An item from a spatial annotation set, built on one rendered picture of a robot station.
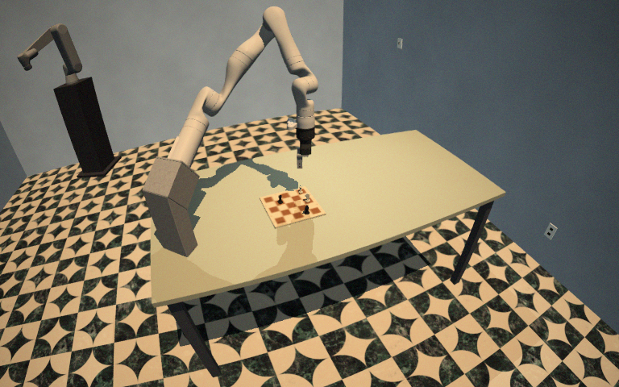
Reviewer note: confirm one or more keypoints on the brown and cream chessboard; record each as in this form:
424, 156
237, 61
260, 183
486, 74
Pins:
292, 210

